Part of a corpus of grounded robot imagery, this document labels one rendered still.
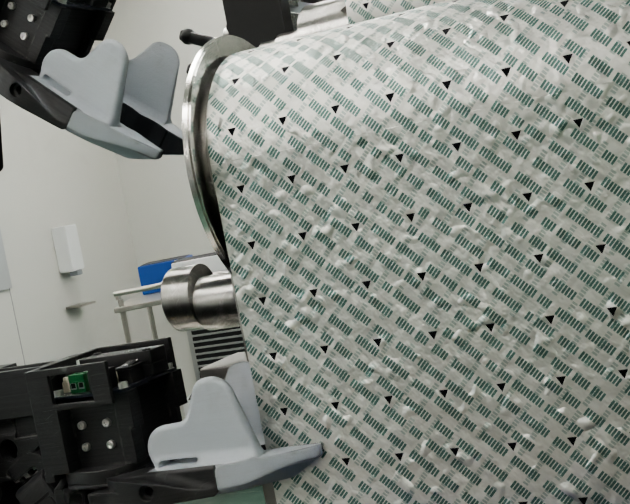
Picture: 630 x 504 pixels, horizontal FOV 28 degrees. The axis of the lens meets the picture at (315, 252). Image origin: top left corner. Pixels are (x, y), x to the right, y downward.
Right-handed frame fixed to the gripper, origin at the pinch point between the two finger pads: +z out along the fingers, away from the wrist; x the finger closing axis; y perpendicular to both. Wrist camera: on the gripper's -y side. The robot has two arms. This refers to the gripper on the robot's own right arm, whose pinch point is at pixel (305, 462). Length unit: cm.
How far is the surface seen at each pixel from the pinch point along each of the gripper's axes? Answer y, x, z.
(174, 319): 7.7, 7.8, -10.7
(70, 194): 35, 505, -357
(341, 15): 25.9, 28.2, -4.1
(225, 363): 4.6, 7.7, -7.8
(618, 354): 3.7, -0.3, 17.0
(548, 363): 3.7, -0.3, 13.7
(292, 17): 27.7, 35.4, -11.0
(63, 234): 14, 481, -349
